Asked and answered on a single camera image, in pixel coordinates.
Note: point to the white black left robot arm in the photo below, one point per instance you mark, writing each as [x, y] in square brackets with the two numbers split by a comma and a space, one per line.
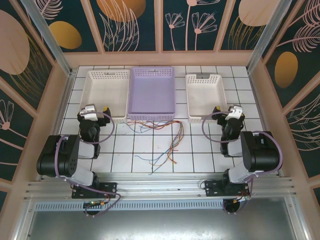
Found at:
[50, 160]

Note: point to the purple perforated basket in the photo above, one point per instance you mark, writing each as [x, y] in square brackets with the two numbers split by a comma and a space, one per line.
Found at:
[151, 92]

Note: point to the aluminium corner post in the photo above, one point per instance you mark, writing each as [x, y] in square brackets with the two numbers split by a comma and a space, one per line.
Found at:
[265, 35]
[50, 42]

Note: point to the large white perforated basket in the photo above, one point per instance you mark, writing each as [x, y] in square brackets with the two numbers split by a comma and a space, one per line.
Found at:
[105, 90]

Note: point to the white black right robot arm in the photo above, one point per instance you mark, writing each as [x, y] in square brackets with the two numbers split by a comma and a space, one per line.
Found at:
[262, 152]

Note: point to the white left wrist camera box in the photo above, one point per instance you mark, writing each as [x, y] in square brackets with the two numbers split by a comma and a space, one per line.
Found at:
[90, 115]

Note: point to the aluminium side rail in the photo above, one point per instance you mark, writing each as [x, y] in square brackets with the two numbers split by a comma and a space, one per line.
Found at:
[68, 87]
[263, 120]

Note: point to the grey metal sheet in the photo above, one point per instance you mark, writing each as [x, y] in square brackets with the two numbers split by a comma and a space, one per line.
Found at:
[160, 225]

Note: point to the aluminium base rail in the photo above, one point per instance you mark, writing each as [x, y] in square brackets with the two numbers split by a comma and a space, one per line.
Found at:
[160, 186]

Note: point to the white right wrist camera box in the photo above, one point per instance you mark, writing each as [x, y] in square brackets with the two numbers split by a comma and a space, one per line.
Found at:
[233, 115]

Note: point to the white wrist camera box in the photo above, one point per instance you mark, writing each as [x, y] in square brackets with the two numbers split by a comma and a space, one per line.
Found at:
[90, 115]
[233, 115]

